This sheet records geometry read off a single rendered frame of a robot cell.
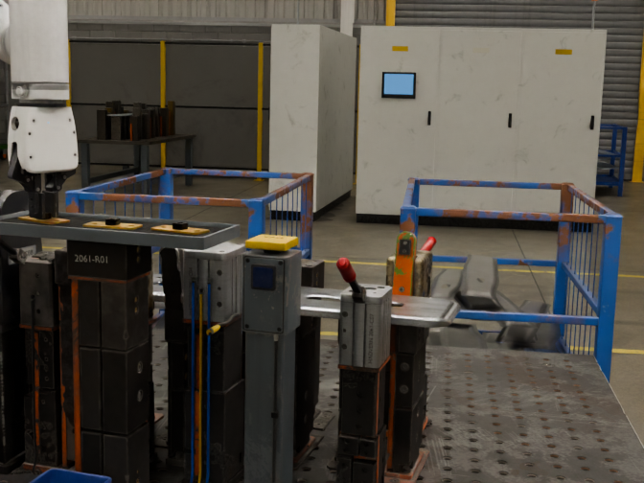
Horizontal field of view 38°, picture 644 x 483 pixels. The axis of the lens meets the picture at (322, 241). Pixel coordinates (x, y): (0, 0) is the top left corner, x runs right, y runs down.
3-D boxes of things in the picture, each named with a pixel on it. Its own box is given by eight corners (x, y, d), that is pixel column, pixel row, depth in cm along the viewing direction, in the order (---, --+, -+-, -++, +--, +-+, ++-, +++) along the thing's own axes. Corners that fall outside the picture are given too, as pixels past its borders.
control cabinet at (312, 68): (310, 195, 1204) (315, 1, 1164) (352, 196, 1194) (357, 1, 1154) (264, 218, 971) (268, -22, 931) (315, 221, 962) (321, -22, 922)
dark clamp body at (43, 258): (99, 455, 170) (95, 250, 164) (58, 484, 158) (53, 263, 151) (48, 448, 173) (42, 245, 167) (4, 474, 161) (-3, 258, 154)
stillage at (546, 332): (401, 361, 474) (407, 176, 458) (560, 370, 465) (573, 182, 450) (390, 450, 356) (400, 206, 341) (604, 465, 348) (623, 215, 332)
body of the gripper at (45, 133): (28, 97, 134) (31, 174, 136) (83, 98, 142) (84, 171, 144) (-4, 96, 138) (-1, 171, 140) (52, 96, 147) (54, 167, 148)
